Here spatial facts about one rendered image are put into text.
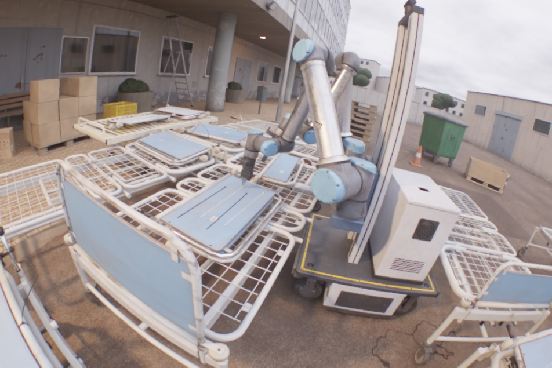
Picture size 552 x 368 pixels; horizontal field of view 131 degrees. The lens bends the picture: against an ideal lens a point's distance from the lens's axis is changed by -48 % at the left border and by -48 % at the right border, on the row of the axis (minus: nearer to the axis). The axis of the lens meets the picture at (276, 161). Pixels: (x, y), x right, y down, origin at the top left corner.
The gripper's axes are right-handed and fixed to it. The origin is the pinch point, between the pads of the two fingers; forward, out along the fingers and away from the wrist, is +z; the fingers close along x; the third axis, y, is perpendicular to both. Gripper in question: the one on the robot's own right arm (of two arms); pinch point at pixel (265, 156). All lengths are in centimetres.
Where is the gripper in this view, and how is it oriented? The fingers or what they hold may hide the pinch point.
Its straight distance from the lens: 163.9
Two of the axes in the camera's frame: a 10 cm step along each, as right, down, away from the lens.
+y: 8.3, 5.5, 0.6
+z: -5.5, 8.1, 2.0
